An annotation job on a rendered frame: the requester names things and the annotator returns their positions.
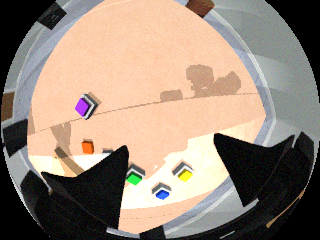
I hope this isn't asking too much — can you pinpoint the green button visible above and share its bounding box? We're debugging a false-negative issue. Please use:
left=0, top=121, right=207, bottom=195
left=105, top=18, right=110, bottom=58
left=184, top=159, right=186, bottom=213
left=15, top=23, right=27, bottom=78
left=127, top=163, right=147, bottom=185

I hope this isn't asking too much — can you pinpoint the purple button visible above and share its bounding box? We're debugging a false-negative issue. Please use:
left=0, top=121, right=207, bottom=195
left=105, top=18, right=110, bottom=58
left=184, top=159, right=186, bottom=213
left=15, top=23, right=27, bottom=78
left=75, top=93, right=99, bottom=120

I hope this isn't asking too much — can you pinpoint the blue button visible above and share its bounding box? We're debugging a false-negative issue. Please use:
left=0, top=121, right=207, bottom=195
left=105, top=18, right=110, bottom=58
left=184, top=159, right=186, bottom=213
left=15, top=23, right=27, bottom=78
left=152, top=183, right=172, bottom=200

